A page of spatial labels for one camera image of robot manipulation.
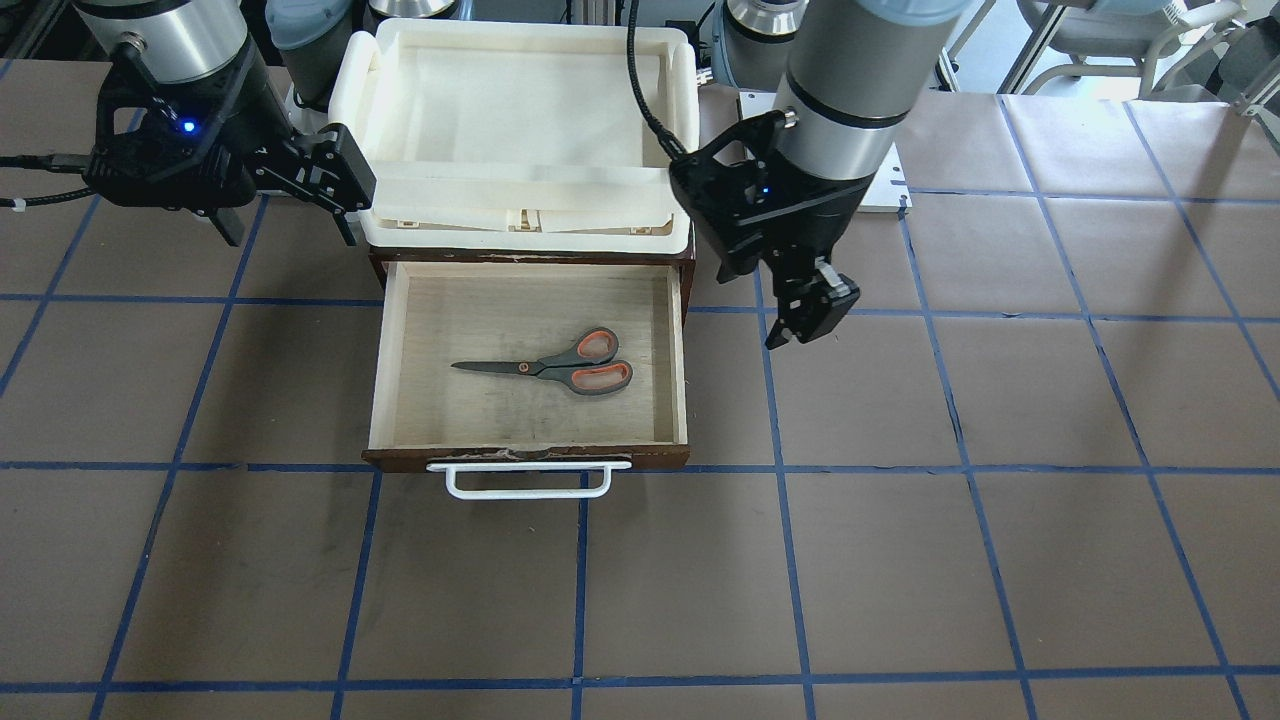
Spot white chair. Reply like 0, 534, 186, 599
998, 1, 1277, 114

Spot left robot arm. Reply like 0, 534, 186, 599
668, 1, 965, 348

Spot wooden drawer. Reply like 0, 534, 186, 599
364, 263, 690, 471

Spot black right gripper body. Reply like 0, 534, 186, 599
82, 45, 301, 214

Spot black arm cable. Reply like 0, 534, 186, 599
0, 152, 101, 209
626, 0, 691, 161

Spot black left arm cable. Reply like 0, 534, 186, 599
626, 0, 691, 161

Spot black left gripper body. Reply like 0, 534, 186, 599
669, 110, 874, 283

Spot white drawer handle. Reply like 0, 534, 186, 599
426, 459, 632, 501

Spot grey orange scissors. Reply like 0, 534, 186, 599
451, 327, 634, 396

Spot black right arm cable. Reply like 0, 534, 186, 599
0, 152, 101, 209

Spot white plastic tray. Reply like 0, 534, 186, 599
329, 19, 699, 255

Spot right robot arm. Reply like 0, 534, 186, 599
74, 1, 376, 246

